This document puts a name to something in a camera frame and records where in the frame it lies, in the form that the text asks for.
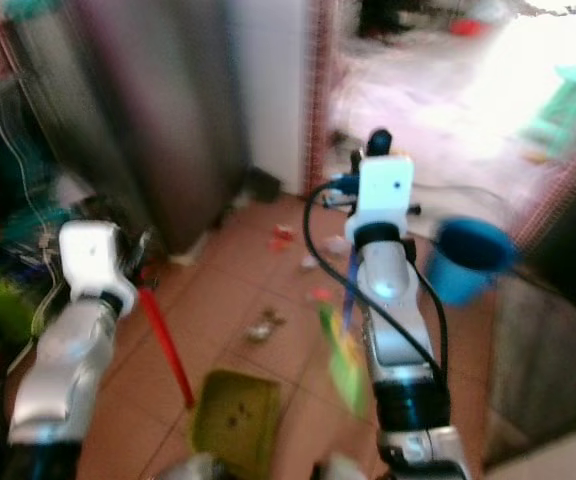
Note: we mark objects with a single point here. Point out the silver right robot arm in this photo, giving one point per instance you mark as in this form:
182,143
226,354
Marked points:
403,330

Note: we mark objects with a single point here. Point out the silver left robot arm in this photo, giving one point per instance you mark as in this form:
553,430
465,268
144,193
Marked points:
58,375

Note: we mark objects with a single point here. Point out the white litter scrap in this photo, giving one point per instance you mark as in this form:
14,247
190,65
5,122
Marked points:
336,243

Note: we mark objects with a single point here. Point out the person's dark legs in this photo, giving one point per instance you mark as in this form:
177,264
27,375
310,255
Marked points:
383,16

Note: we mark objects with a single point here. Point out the crumpled silver litter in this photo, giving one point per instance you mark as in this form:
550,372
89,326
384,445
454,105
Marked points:
264,325

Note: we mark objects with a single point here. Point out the grey metal fridge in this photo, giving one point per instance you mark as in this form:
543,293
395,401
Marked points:
138,110

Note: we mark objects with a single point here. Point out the blue plastic bucket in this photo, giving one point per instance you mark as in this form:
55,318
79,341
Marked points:
468,262

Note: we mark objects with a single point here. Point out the red and blue litter scrap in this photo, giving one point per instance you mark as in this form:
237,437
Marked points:
323,296

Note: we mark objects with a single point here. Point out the green plastic stool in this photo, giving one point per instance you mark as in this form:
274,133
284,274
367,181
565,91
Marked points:
568,110

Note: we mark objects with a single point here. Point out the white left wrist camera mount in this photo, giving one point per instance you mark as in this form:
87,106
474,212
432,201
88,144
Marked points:
93,260

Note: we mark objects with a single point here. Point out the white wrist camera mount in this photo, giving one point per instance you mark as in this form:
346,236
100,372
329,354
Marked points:
386,195
93,260

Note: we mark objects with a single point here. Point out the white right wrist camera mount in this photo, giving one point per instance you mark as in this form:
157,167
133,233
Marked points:
386,195

